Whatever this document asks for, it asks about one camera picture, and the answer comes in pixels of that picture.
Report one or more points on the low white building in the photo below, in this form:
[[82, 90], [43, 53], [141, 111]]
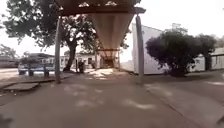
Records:
[[88, 60]]

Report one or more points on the covered walkway roof with posts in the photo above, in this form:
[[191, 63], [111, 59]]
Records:
[[111, 30]]

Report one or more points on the tan concrete path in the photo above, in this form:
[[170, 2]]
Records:
[[100, 100]]

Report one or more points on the plain white building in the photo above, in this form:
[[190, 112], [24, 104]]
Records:
[[146, 46]]

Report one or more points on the dark bushy tree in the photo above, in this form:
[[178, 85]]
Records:
[[173, 50]]

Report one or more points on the blue bench set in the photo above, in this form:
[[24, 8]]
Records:
[[35, 69]]

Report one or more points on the large spreading tree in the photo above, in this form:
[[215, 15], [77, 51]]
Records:
[[33, 20]]

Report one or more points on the flat concrete slab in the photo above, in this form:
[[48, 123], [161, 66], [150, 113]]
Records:
[[21, 86]]

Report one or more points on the grey building with windows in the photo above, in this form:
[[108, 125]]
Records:
[[219, 60]]

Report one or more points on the small tree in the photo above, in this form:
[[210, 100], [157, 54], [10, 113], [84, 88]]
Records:
[[6, 51]]

